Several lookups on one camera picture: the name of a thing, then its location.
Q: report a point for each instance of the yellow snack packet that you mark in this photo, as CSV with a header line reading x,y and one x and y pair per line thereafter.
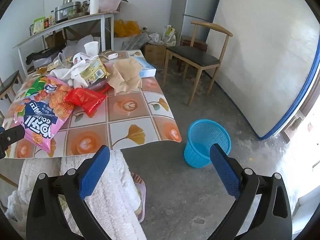
x,y
93,71

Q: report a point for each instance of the blue and white box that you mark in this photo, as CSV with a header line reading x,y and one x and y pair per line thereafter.
x,y
146,67

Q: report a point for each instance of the yellow plastic bag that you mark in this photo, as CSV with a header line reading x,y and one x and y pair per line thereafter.
x,y
125,28

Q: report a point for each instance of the red snack packet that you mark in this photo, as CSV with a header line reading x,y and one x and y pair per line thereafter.
x,y
82,98

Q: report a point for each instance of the black plastic bag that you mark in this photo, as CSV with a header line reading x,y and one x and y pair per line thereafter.
x,y
40,55

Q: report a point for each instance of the small brown box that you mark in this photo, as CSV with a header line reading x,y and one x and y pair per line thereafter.
x,y
108,54

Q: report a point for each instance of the grey white plastic bag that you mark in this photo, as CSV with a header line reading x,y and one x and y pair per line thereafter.
x,y
135,41

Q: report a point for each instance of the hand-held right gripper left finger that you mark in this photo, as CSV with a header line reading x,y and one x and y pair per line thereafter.
x,y
96,172

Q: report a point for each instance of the cardboard box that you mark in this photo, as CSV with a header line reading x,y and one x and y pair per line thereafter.
x,y
155,52

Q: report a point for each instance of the white side table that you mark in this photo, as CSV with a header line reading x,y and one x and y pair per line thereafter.
x,y
75,20

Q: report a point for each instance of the beige tissue paper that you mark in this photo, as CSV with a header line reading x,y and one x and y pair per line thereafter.
x,y
125,75

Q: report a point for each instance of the white sack green print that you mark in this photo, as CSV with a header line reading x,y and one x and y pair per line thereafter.
x,y
168,32

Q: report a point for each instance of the person's slippered foot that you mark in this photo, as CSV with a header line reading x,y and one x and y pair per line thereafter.
x,y
138,180

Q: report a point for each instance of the pink plastic bag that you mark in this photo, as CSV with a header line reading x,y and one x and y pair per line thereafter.
x,y
108,2

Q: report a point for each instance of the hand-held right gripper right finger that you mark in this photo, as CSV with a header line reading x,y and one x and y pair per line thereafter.
x,y
225,172

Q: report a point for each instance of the grey refrigerator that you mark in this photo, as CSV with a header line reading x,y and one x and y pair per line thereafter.
x,y
197,0

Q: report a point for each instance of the white mattress blue edge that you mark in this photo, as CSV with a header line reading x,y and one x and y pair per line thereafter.
x,y
262,55

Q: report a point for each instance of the wooden chair black seat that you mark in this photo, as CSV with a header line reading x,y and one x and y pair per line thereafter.
x,y
10,80
192,55

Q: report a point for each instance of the pink snack bag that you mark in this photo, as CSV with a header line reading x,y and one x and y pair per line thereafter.
x,y
37,120

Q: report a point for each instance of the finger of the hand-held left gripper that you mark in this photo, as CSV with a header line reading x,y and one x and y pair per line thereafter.
x,y
12,135

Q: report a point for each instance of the metal rice cooker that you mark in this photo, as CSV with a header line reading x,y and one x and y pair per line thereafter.
x,y
65,11

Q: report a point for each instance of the clear plastic cup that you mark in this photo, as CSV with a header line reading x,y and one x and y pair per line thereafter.
x,y
61,60

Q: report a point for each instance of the blue plastic mesh basket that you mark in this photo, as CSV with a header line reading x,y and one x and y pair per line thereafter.
x,y
200,155

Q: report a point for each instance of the dark wooden stool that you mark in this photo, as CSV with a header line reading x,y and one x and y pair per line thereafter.
x,y
197,43

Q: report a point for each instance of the white paper towel roll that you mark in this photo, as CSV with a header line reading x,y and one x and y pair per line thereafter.
x,y
94,5

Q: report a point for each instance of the green packet on shelf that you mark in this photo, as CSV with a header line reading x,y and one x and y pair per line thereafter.
x,y
39,25

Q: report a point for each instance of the white paper cup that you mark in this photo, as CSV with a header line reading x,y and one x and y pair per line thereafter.
x,y
90,48

